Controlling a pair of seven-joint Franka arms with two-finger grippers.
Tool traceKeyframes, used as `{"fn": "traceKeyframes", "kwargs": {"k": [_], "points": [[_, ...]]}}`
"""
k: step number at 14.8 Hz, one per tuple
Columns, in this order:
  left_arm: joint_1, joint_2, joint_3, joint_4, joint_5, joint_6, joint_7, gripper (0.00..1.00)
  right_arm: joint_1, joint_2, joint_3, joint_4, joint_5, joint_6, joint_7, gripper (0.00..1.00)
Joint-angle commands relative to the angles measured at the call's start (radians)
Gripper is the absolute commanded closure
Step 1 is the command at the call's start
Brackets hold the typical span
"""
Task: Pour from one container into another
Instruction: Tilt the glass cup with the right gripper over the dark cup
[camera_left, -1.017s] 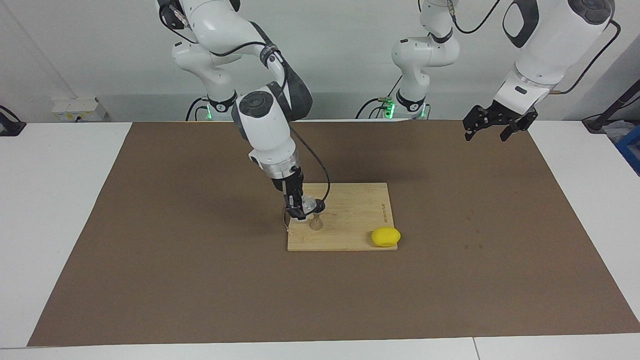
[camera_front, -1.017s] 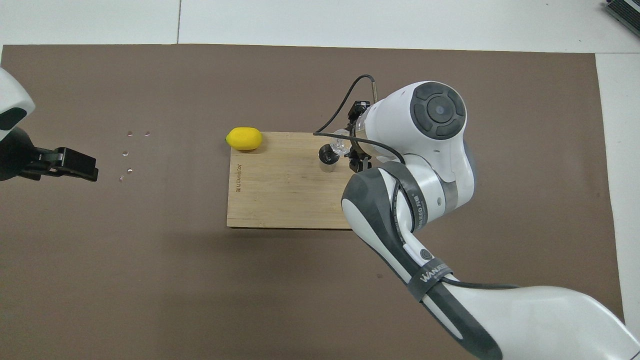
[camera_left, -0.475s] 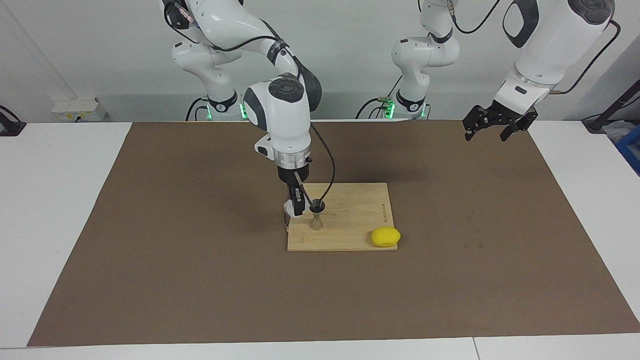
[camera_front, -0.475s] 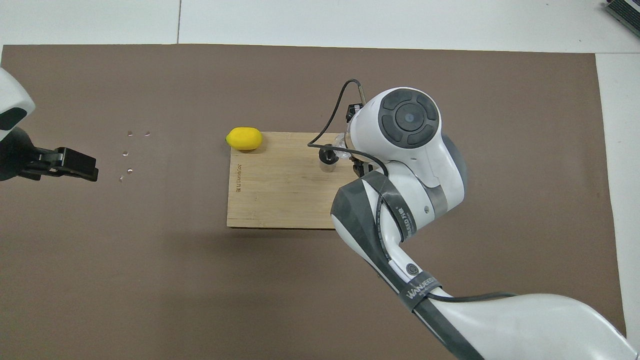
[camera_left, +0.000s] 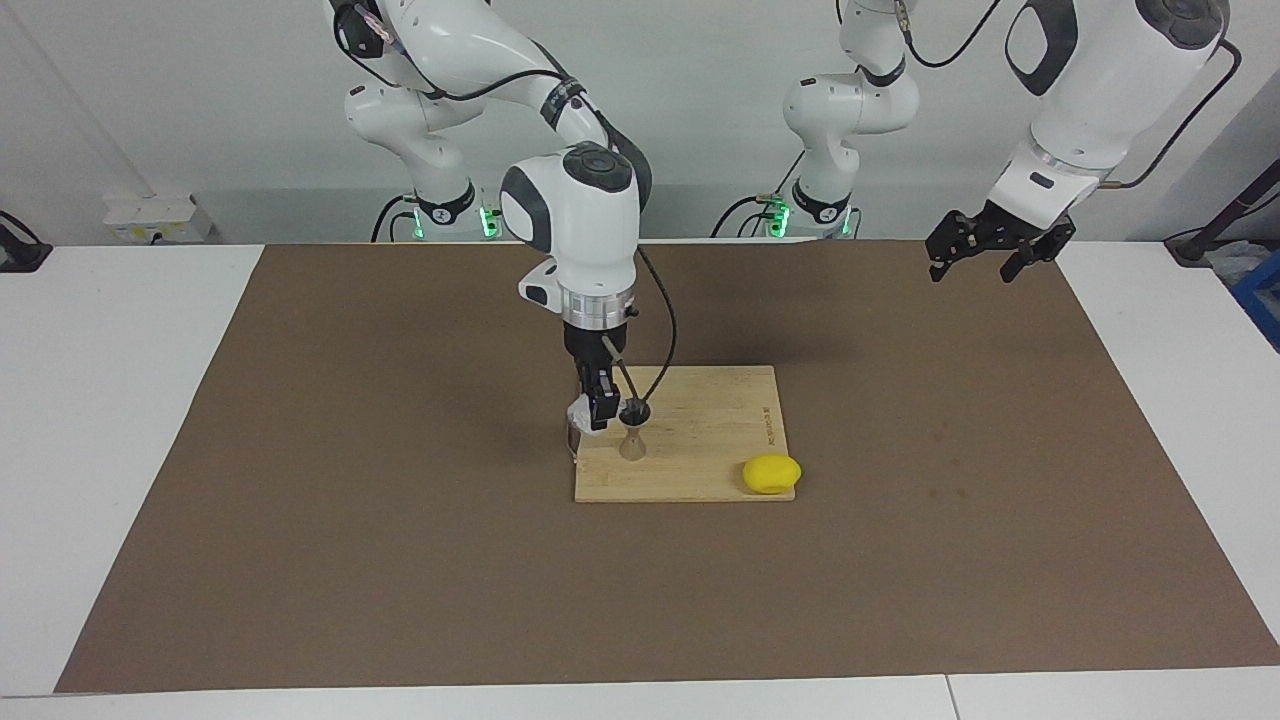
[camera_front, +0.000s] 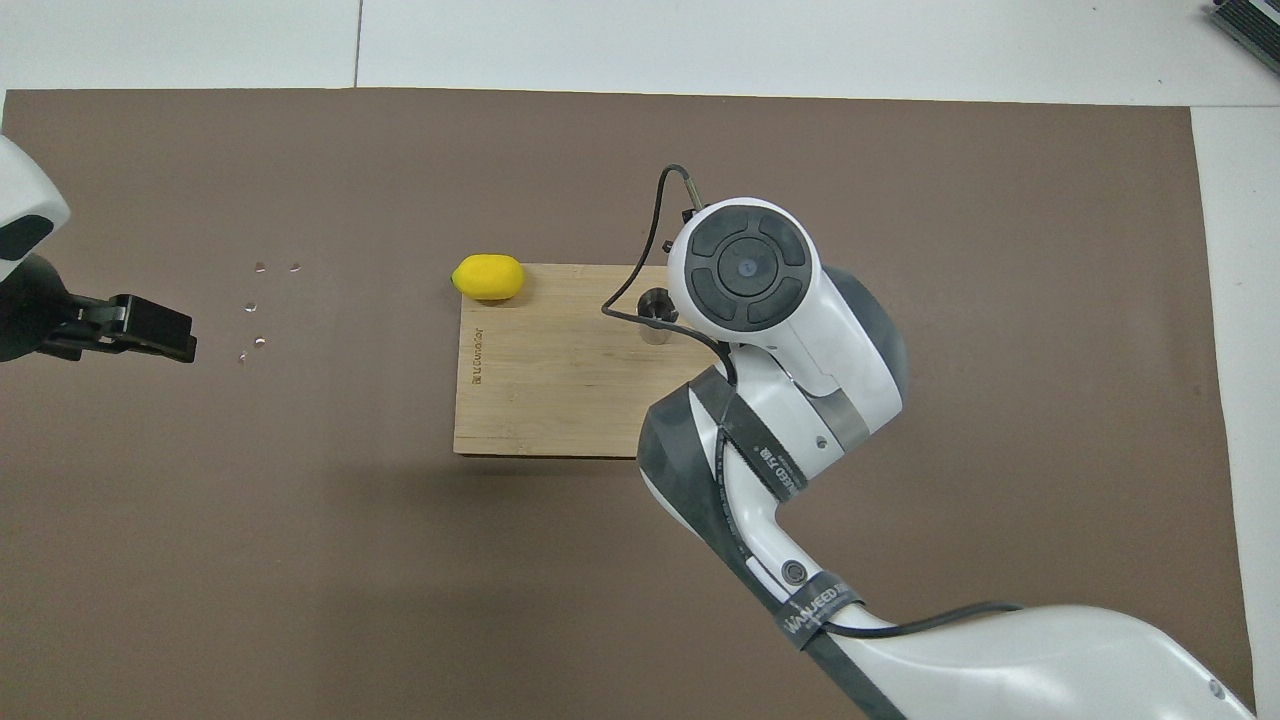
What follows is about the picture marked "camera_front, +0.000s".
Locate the brown table mat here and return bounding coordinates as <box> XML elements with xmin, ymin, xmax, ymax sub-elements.
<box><xmin>0</xmin><ymin>88</ymin><xmax>1259</xmax><ymax>720</ymax></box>

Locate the grey ribbed device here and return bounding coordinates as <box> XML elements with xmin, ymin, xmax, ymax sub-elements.
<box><xmin>1207</xmin><ymin>0</ymin><xmax>1280</xmax><ymax>73</ymax></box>

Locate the steel jigger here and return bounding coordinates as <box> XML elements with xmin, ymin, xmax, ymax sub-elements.
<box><xmin>640</xmin><ymin>287</ymin><xmax>681</xmax><ymax>346</ymax></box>

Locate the yellow lemon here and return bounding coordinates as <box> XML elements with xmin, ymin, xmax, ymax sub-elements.
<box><xmin>451</xmin><ymin>254</ymin><xmax>526</xmax><ymax>302</ymax></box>

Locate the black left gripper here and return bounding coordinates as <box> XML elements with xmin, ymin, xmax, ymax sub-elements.
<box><xmin>0</xmin><ymin>255</ymin><xmax>198</xmax><ymax>364</ymax></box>

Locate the wooden cutting board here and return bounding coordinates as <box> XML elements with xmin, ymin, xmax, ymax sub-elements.
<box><xmin>453</xmin><ymin>264</ymin><xmax>716</xmax><ymax>460</ymax></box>

